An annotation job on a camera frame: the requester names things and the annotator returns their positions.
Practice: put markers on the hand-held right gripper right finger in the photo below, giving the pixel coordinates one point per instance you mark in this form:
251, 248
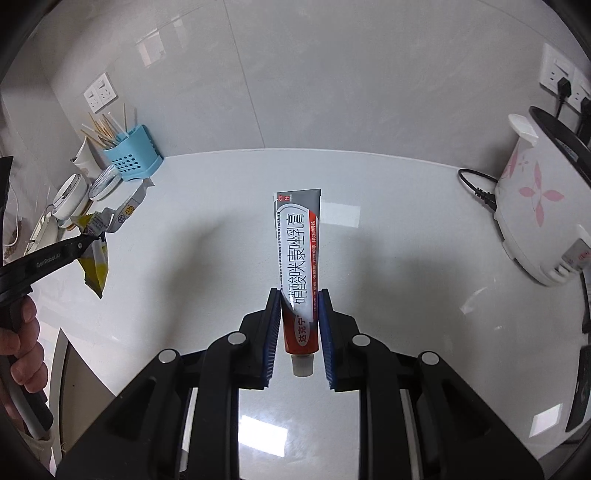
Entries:
325, 337

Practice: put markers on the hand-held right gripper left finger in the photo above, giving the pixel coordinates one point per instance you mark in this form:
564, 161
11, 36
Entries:
273, 337

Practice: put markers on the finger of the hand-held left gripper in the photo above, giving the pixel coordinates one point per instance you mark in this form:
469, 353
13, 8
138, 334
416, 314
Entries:
85, 242

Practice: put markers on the yellow snack wrapper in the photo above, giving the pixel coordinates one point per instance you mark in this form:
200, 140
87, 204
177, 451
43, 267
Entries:
94, 267

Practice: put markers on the red and white ointment tube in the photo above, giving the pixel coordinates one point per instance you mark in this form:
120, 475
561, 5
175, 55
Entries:
295, 258

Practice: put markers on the person's left hand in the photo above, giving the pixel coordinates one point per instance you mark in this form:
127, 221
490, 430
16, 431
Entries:
27, 350

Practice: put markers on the white pot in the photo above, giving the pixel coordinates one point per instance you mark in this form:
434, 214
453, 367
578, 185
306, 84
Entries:
44, 230

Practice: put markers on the white bowl with lid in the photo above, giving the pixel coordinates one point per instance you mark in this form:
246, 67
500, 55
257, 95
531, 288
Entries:
69, 198

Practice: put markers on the blue striped plate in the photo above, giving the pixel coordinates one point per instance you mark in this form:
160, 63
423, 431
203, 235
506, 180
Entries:
104, 182

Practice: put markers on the white jug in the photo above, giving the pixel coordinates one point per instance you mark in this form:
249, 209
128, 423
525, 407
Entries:
85, 159

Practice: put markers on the blue plastic utensil holder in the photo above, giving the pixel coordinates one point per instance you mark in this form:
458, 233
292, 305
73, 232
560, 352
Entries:
134, 159

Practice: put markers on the bundle of wooden chopsticks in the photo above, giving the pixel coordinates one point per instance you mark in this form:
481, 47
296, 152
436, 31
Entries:
104, 131

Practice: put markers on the white rice cooker pink flower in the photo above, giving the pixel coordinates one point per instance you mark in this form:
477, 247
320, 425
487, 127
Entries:
531, 207

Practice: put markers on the black remote control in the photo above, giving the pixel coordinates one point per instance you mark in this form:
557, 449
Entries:
582, 392

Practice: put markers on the black power plug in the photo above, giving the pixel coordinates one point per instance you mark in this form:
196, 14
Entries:
586, 110
564, 87

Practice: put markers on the white wall socket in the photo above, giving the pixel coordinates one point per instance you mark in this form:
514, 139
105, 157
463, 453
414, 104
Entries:
108, 87
551, 64
582, 85
93, 100

